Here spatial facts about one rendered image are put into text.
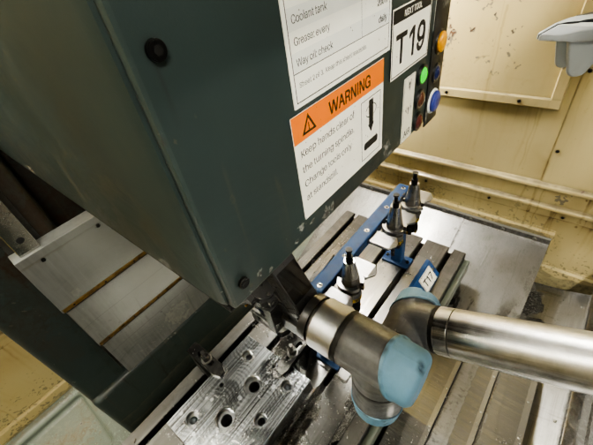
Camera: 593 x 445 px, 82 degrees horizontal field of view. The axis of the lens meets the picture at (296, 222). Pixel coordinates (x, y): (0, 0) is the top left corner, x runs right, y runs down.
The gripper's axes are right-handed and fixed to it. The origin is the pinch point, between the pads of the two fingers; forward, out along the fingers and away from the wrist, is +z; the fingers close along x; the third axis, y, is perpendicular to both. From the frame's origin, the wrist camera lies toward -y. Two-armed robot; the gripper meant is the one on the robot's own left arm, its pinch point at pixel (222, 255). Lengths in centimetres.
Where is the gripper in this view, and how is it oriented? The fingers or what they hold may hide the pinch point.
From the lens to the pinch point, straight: 60.0
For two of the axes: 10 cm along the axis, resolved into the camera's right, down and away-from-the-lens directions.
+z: -7.7, -3.4, 5.3
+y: 1.3, 7.4, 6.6
